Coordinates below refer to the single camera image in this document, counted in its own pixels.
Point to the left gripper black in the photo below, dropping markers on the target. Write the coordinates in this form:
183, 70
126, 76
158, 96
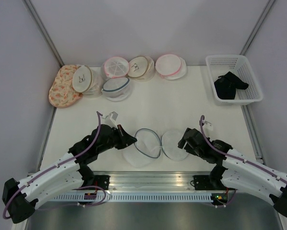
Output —
125, 139

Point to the floral pink laundry bag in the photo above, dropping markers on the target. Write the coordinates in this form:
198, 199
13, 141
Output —
61, 93

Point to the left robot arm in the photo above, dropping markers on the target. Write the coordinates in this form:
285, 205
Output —
22, 198

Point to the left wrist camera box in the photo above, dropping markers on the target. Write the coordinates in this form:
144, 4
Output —
110, 119

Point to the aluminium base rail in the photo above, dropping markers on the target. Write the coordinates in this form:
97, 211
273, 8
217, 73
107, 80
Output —
120, 181

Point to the beige bra-print laundry bag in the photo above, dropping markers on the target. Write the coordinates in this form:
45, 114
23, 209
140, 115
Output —
88, 82

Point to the white slotted cable duct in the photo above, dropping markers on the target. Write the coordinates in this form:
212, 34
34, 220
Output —
136, 197

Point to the pink-trim white laundry bag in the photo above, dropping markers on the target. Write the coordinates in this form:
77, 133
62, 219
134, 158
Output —
171, 67

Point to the pink-trim ribbed laundry bag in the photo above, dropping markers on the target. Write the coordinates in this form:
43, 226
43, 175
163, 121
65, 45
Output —
114, 67

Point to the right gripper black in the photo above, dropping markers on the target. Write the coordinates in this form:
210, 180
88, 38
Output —
189, 150

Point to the black bra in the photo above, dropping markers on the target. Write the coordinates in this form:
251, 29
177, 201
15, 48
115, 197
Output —
227, 85

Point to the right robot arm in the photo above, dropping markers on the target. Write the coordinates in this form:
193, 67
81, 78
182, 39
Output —
233, 170

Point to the blue-trim mesh laundry bag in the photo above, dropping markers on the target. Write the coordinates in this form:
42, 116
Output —
150, 146

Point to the aluminium frame post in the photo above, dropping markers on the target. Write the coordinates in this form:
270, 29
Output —
42, 29
258, 25

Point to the white plastic basket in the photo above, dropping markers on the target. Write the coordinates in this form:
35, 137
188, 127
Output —
219, 65

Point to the left aluminium frame post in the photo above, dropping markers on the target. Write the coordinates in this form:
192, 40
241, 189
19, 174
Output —
42, 29

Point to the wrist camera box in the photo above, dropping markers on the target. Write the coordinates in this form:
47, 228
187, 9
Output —
110, 119
208, 126

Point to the right aluminium frame post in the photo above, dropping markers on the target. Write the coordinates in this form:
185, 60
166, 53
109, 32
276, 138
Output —
258, 25

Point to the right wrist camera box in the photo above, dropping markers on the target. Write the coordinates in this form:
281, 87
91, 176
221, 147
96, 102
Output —
208, 126

